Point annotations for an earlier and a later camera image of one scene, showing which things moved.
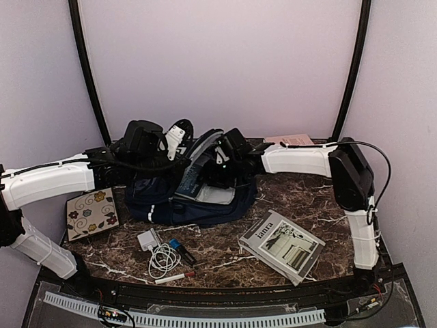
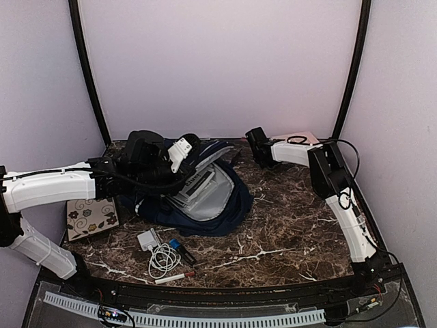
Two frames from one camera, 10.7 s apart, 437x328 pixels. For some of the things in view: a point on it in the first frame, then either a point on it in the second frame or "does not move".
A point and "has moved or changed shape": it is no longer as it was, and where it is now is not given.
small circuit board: x=113 y=313 does not move
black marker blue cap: x=175 y=244 does not move
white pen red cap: x=173 y=277 does not move
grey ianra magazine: x=283 y=245 → x=193 y=188
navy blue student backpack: x=152 y=198 has moved or changed shape
